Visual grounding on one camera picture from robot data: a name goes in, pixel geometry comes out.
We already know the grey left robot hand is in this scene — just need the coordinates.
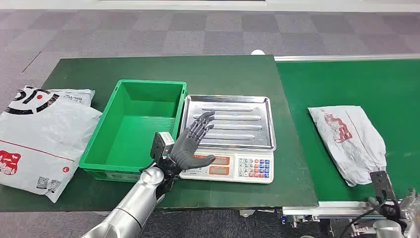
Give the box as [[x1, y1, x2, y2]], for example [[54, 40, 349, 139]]
[[167, 111, 216, 172]]

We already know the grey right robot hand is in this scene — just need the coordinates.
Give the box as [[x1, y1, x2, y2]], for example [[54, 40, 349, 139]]
[[367, 187, 420, 227]]

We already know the grey parcel red print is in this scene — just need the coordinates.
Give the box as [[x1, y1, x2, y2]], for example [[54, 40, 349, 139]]
[[308, 106, 388, 187]]

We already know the green conveyor belt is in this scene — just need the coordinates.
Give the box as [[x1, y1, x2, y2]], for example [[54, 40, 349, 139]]
[[276, 59, 420, 202]]

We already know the green plastic crate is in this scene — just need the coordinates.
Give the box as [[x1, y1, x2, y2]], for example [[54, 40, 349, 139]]
[[78, 79, 188, 183]]

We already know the white electronic scale steel tray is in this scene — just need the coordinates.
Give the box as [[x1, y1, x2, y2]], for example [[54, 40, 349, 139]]
[[178, 94, 277, 184]]

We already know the large white mailer red print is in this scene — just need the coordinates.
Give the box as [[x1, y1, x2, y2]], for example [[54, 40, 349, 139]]
[[0, 102, 103, 204]]

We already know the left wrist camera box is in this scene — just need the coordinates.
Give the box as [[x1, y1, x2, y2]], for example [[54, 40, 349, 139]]
[[150, 132, 175, 162]]

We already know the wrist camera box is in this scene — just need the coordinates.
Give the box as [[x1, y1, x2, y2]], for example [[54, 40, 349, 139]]
[[370, 171, 398, 202], [150, 132, 175, 162]]

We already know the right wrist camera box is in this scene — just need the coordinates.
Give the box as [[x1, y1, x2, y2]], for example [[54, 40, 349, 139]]
[[370, 171, 398, 202]]

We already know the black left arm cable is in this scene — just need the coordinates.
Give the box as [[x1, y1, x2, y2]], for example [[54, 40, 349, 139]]
[[139, 161, 156, 174]]

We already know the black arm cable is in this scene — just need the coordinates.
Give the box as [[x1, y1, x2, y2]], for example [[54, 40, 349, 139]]
[[347, 190, 403, 237], [139, 161, 156, 174]]

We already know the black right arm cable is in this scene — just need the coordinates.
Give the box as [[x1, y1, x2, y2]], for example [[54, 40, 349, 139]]
[[347, 190, 403, 237]]

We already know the white mailer black ring logo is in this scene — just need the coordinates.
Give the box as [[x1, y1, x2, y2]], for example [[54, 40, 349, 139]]
[[5, 86, 96, 116]]

